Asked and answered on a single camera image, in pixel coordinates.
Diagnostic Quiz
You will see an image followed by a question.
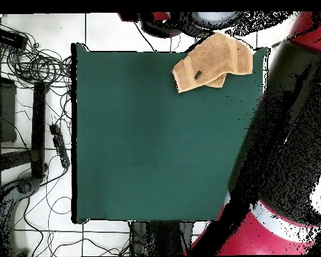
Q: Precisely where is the grey chair base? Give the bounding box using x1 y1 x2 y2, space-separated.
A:
0 176 42 256

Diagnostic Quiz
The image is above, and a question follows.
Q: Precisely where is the black electronics box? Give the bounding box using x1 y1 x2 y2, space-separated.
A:
0 27 28 51

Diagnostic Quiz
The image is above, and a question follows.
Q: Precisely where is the dark green table cloth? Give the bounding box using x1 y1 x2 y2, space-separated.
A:
70 42 270 224

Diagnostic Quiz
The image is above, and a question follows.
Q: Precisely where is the black cable tangle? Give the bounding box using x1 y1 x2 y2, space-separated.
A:
0 19 73 90

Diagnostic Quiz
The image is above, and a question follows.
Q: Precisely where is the dark flat panel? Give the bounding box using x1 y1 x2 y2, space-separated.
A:
0 76 17 143

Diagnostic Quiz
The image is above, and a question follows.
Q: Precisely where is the black stand base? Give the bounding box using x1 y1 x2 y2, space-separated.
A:
0 80 47 179

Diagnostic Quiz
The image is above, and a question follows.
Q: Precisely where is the black power strip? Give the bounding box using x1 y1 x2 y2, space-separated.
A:
49 123 71 169

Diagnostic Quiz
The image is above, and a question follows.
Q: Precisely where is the black floor cable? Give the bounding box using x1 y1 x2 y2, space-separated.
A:
133 22 158 52

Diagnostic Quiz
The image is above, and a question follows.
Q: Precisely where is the tan terry towel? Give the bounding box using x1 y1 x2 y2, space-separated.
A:
171 31 254 94

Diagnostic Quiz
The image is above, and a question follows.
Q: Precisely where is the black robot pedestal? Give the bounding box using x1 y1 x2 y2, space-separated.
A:
129 221 195 256

